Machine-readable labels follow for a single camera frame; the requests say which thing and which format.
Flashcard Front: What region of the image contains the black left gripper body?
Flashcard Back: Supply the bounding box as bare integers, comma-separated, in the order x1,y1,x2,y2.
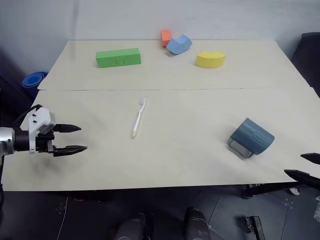
36,124,57,158

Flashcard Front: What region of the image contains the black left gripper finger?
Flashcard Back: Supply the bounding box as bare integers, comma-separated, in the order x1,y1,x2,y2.
52,145,89,158
53,123,83,134

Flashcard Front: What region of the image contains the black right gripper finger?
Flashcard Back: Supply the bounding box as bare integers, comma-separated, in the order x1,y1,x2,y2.
300,152,320,166
283,169,320,190

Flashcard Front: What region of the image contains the clear plastic bag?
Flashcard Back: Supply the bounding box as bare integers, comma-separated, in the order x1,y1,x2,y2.
313,196,320,227

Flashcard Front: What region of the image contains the blue-grey ribbed cup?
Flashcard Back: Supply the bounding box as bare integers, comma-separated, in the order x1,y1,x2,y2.
227,117,276,160

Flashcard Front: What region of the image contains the white toothbrush with yellow tip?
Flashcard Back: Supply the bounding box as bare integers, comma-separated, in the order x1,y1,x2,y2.
131,96,148,139

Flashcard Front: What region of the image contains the green rectangular foam block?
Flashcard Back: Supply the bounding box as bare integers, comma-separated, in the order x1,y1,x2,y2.
95,47,142,69

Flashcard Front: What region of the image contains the dark rounded shape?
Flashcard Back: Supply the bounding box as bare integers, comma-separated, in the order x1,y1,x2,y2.
183,207,211,240
115,212,147,240

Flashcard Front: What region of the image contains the dark chair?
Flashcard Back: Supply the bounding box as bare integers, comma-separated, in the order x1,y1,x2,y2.
290,32,320,99

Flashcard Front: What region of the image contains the orange foam block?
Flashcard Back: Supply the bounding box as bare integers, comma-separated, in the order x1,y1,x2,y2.
160,29,172,48

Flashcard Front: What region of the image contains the blue curved foam block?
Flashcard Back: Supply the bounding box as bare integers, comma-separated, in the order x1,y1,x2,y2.
166,33,193,56

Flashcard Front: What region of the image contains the yellow curved foam block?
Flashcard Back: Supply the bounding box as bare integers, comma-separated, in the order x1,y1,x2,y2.
195,51,227,69

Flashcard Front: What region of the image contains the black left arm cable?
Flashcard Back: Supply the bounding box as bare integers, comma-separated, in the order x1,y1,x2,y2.
10,104,43,130

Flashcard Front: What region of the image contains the black table frame bar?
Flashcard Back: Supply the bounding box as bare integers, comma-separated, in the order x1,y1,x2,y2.
240,181,305,200

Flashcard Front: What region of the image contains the black metal bracket on floor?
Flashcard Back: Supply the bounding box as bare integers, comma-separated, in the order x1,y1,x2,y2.
245,215,266,240

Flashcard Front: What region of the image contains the thin white floor cable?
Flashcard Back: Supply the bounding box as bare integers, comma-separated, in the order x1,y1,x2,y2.
57,196,69,240

